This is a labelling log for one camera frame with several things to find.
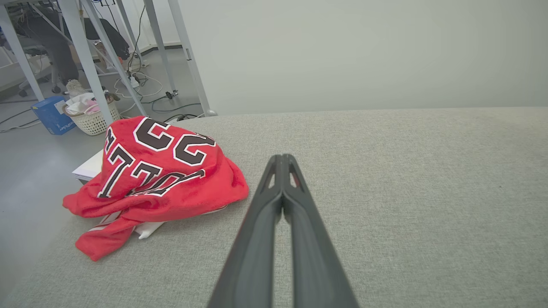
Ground white floor cable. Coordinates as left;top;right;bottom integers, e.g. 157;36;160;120
113;71;164;100

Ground white equipment box with handle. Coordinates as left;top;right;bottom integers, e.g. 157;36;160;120
72;150;105;182

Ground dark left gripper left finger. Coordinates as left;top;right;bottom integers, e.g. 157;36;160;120
208;154;283;308

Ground red and white basketball jersey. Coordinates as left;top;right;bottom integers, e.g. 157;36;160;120
63;115;250;262

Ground grey metal table frame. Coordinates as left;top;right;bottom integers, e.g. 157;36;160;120
81;0;148;117

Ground white plastic laundry basket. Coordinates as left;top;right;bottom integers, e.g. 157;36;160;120
63;96;121;136

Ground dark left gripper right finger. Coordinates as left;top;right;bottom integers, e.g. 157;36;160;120
283;154;359;308

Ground office chair wheeled base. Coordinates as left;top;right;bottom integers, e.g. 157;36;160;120
17;64;65;98

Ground white clothes pile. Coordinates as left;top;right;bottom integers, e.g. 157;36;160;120
64;92;107;116

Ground white metal table leg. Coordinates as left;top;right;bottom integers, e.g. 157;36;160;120
143;0;178;95
58;0;114;125
0;4;45;102
168;0;217;117

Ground person in dark trousers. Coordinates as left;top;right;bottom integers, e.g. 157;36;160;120
17;4;80;86

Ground blue cardboard box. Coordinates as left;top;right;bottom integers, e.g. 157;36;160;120
31;96;77;136

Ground black floor cable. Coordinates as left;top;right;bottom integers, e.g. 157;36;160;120
141;90;203;122

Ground grey fabric sofa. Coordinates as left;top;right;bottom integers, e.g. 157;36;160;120
0;107;548;308

